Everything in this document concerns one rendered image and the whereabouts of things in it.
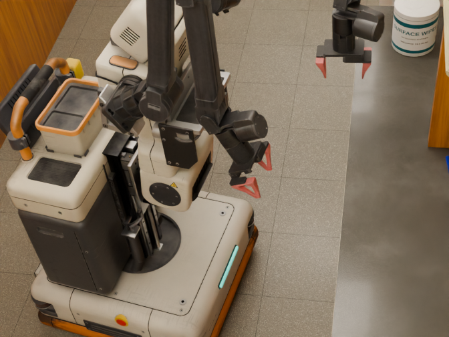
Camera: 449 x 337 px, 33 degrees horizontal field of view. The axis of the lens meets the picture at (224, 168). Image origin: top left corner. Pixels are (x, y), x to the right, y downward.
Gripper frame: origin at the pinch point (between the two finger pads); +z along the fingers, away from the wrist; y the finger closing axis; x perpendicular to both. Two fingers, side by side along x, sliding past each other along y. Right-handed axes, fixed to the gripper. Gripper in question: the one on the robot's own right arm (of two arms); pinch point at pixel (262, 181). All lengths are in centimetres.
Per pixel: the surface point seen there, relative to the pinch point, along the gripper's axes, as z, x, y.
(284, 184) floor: 78, 66, 85
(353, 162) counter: 13.9, -14.9, 17.3
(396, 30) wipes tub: 8, -20, 66
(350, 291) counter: 17.7, -22.4, -22.4
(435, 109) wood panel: 9.9, -37.3, 27.9
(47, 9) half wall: -7, 191, 156
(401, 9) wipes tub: 2, -24, 67
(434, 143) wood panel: 21.3, -32.7, 28.1
